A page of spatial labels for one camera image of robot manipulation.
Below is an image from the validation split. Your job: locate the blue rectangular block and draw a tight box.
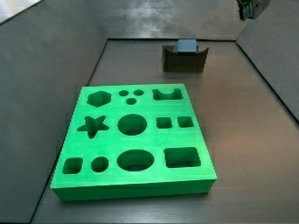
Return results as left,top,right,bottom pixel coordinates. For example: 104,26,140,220
172,39,197,53

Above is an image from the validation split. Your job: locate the green shape sorting board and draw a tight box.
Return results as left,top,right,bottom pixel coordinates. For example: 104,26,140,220
51,84,217,201

